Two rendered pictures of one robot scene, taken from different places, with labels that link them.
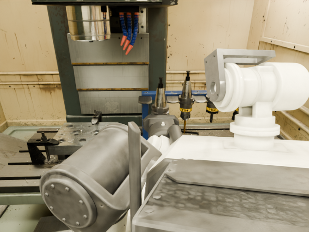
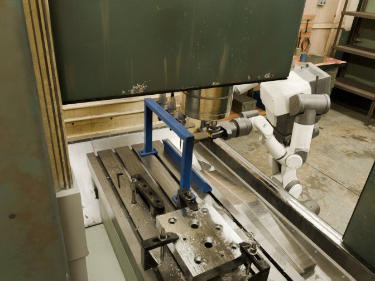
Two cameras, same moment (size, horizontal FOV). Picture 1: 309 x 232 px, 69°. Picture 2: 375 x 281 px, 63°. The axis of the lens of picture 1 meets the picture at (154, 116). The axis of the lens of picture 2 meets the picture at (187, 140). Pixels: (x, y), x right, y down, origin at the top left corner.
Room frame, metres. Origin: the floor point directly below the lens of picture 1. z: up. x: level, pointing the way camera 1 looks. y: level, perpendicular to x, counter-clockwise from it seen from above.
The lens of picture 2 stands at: (1.42, 1.01, 1.79)
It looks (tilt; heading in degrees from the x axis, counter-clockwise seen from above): 28 degrees down; 242
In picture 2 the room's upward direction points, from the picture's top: 4 degrees clockwise
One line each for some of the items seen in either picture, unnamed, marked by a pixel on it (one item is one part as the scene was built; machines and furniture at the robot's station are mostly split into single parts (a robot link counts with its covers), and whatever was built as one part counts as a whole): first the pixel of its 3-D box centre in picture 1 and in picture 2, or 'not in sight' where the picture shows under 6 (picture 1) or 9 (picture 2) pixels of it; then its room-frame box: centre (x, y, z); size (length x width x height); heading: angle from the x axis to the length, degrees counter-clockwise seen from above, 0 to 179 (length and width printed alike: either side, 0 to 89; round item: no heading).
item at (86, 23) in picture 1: (89, 23); (206, 92); (0.96, 0.26, 1.49); 0.16 x 0.16 x 0.12
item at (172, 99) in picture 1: (172, 99); (187, 125); (0.84, -0.07, 1.21); 0.07 x 0.05 x 0.01; 2
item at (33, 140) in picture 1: (44, 147); (251, 260); (0.86, 0.50, 0.97); 0.13 x 0.03 x 0.15; 92
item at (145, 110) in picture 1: (145, 130); (186, 171); (0.89, 0.04, 1.05); 0.10 x 0.05 x 0.30; 2
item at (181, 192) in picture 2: not in sight; (187, 203); (0.93, 0.16, 0.97); 0.13 x 0.03 x 0.15; 92
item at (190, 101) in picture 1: (186, 99); (182, 120); (0.84, -0.13, 1.21); 0.06 x 0.06 x 0.03
